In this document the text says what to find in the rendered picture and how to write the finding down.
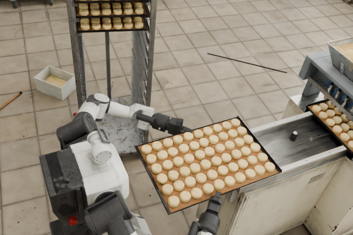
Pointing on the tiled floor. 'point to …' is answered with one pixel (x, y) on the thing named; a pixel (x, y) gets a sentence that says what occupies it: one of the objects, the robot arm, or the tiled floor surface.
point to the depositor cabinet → (343, 200)
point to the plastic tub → (55, 82)
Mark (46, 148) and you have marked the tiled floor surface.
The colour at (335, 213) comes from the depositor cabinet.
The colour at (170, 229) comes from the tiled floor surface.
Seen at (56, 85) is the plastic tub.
